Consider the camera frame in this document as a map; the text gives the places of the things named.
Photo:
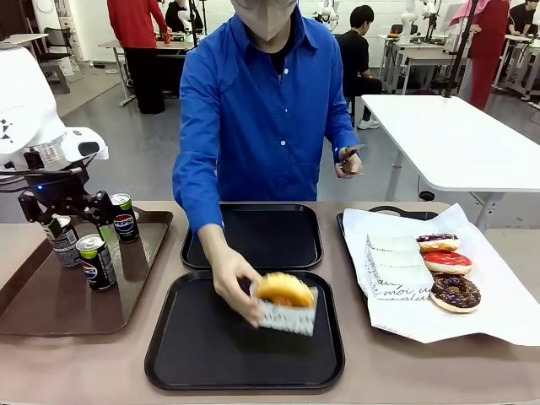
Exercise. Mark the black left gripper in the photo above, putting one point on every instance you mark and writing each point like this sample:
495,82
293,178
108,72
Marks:
55,185

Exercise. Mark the black Pepsi can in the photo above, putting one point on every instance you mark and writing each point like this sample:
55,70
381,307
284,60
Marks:
99,270
67,251
125,223

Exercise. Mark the yellow glazed donut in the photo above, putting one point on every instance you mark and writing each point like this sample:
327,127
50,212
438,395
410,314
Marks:
282,291

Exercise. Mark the dark metal tongs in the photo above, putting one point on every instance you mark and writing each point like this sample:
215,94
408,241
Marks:
353,148

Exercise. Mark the purple glazed sprinkle donut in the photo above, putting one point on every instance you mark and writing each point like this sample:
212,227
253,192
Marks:
439,244

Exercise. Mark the red glazed donut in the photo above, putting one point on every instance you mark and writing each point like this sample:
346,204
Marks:
447,259

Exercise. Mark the chocolate sprinkle donut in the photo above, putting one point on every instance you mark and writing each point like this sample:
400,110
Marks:
447,301

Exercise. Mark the person's left forearm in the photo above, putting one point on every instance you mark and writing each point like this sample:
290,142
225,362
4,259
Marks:
343,135

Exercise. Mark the person's right forearm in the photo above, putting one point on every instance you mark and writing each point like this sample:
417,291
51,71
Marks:
196,194

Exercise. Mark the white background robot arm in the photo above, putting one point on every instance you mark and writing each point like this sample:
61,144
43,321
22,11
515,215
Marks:
407,21

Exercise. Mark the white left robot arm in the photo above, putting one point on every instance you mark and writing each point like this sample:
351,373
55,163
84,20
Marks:
25,97

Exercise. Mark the person's right hand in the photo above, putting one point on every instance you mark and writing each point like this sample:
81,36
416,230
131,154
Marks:
232,274

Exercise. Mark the person's left hand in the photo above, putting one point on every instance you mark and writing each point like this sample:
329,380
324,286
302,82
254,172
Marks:
352,166

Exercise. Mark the brown plastic tray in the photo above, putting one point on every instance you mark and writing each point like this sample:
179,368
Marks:
139,253

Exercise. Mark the black chair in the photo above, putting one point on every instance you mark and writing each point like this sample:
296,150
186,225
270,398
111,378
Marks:
57,40

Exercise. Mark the grey background table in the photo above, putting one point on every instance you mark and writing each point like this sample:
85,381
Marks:
169,45
422,55
516,40

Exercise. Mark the person in red sweater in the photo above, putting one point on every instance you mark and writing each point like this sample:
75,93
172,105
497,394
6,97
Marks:
135,25

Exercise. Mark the black plastic tray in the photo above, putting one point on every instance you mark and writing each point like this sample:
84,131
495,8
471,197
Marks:
342,249
236,354
270,236

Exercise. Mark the person in blue shirt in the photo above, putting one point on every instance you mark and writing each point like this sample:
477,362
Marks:
261,118

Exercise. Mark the seated person in black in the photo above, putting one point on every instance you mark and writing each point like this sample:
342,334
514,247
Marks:
354,55

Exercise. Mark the white table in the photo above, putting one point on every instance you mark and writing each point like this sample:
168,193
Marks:
443,139

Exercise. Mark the black stand pole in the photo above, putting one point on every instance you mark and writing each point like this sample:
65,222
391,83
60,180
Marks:
462,46

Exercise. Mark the white printed paper sheet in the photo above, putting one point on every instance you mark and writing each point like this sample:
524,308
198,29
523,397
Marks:
498,312

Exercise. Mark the person in red with scarf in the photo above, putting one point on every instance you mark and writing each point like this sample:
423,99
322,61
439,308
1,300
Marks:
489,42

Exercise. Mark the person in black shirt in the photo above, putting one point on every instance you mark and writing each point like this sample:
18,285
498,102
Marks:
525,17

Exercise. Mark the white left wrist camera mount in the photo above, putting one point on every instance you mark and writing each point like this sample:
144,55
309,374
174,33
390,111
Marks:
86,145

